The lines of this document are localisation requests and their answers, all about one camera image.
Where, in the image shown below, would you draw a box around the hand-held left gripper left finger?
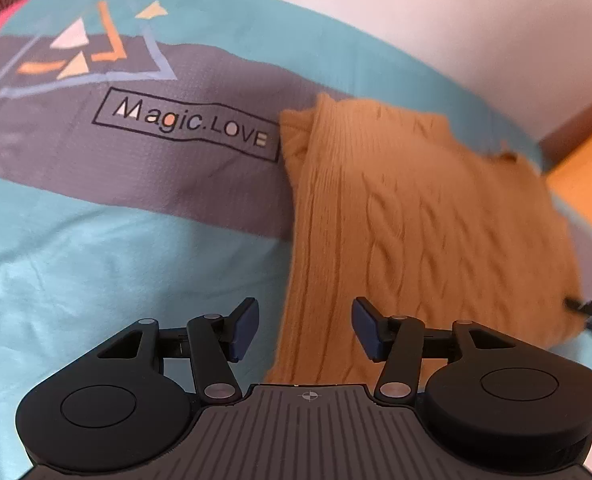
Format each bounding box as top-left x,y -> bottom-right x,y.
96,296 -> 261,405

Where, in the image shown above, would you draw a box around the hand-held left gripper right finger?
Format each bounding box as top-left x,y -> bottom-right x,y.
352,296 -> 519,405

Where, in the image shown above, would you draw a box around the mustard cable-knit cardigan sweater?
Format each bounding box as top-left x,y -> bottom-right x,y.
265,92 -> 584,386

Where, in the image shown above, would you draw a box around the orange wooden cabinet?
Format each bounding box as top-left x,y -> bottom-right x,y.
546,111 -> 592,233

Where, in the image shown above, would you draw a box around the teal and grey printed bedsheet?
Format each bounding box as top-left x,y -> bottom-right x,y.
0,0 -> 592,480

